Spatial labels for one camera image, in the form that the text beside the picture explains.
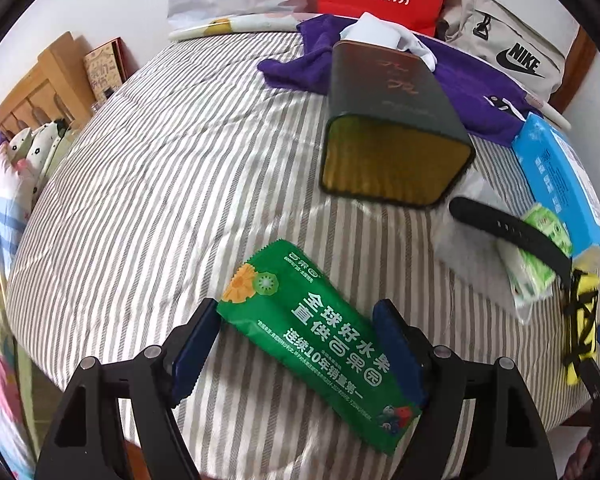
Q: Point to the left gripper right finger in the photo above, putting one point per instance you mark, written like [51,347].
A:
[507,439]

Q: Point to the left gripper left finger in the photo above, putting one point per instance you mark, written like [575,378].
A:
[86,441]

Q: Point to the yellow black mesh glove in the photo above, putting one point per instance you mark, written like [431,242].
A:
[580,313]

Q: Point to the light green tissue pack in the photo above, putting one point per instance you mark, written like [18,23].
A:
[531,279]

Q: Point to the green fruit wipes packet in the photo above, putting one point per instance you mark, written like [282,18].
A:
[281,301]

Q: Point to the grey drawstring pouch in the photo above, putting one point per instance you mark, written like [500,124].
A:
[466,229]

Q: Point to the colourful cartoon blanket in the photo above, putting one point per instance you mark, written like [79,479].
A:
[16,191]

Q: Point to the blue tissue pack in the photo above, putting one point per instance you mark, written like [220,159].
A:
[559,182]

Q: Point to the dark green box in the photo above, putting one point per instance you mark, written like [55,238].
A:
[392,135]

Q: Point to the purple towel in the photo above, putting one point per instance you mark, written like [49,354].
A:
[490,104]

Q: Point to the white spotted plush toy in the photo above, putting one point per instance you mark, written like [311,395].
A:
[44,148]

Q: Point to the wooden headboard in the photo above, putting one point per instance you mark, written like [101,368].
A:
[55,88]

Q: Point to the brown framed picture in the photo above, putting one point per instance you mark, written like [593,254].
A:
[105,69]

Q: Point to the beige Nike bag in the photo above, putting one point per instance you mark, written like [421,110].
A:
[531,45]

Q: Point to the white cloth item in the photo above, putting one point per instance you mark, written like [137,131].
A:
[371,30]

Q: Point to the rolled white patterned mat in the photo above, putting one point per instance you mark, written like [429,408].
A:
[243,24]

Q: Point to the brown wooden door frame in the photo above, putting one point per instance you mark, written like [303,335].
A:
[578,63]

